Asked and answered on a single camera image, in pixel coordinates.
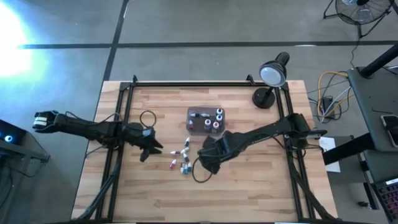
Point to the black power strip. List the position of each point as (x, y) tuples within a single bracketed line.
[(327, 104)]

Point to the black side table beam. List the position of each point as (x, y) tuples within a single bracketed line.
[(348, 149)]

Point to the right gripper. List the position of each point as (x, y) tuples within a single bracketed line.
[(214, 152)]

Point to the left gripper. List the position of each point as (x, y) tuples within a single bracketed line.
[(136, 137)]

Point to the small black food coloring bottle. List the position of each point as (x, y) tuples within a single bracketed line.
[(194, 115), (182, 168)]

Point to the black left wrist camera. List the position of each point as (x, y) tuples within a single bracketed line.
[(146, 133)]

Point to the grey side table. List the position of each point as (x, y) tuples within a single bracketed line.
[(367, 102)]

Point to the small white food coloring bottle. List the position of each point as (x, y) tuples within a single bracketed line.
[(185, 150), (204, 115)]

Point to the black hex key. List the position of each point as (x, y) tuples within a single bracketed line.
[(382, 111)]

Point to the small maroon food coloring bottle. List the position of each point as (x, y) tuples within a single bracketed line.
[(190, 126)]

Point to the large blue food coloring bottle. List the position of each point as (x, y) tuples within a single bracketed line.
[(219, 117)]

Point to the large red food coloring bottle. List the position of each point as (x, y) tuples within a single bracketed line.
[(215, 125)]

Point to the smartphone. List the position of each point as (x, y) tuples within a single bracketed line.
[(392, 127)]

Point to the black floor fan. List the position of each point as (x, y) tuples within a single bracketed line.
[(362, 11)]

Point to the black desk lamp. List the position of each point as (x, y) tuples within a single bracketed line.
[(272, 74)]

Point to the black round pole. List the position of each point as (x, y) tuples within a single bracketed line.
[(379, 62)]

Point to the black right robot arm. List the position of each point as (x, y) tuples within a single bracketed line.
[(264, 133)]

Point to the white paper sheet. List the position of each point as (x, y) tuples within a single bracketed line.
[(328, 143)]

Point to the black aluminium table frame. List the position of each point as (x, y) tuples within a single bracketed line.
[(202, 84)]

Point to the large black food coloring bottle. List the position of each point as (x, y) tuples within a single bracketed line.
[(219, 111)]

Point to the small red food coloring bottle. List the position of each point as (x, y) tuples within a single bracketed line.
[(175, 152), (173, 164)]

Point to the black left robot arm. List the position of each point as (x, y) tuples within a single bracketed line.
[(81, 129)]

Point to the small dark food coloring bottle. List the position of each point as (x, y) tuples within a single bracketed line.
[(187, 141), (186, 158)]

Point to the small black floor object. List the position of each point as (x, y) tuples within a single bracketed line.
[(362, 204)]

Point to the purple and white box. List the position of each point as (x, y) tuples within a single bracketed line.
[(207, 122)]

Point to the black metal stand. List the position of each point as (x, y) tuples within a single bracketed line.
[(31, 152)]

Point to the grey translucent plastic bin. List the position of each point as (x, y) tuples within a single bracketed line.
[(199, 123)]

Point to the black box with blue light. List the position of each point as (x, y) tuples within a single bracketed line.
[(12, 130)]

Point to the black keyboard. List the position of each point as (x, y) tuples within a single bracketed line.
[(388, 199)]

